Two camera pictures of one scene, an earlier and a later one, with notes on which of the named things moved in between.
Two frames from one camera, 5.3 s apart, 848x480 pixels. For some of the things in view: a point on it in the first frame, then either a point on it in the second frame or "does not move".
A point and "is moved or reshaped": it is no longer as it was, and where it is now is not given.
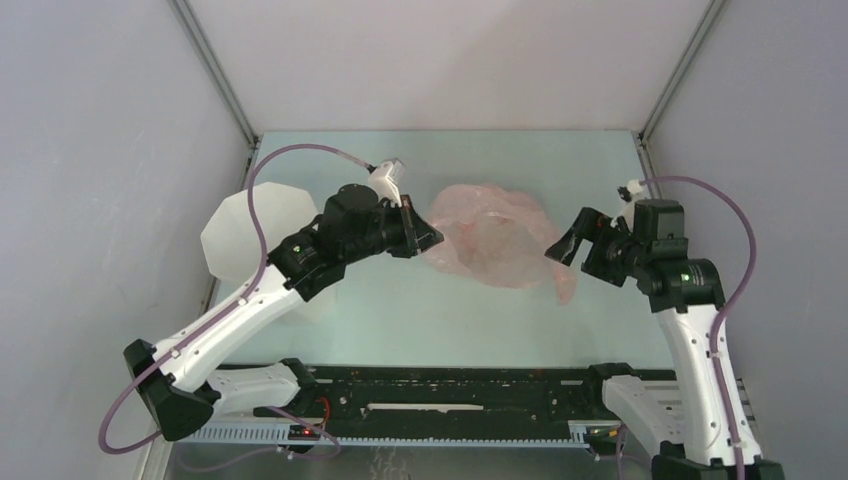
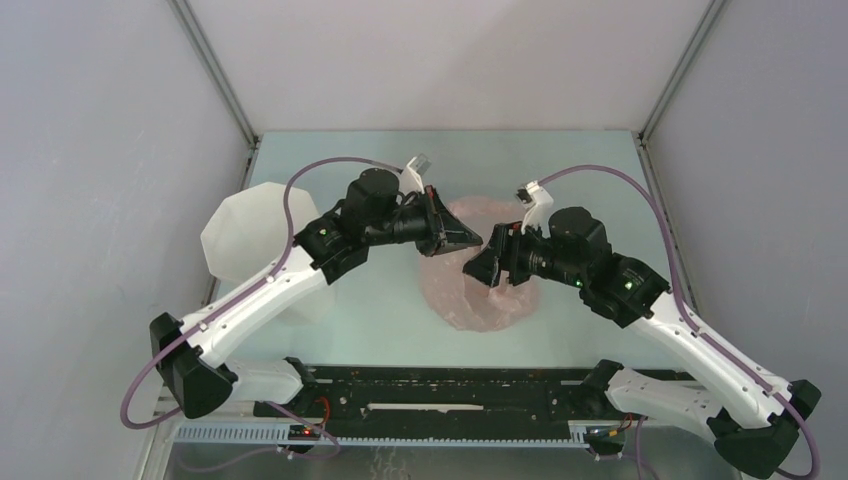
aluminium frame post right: [642, 136] does not move
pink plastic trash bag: [500, 237] is moved or reshaped
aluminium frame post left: [208, 55] does not move
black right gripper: [586, 225] → [504, 248]
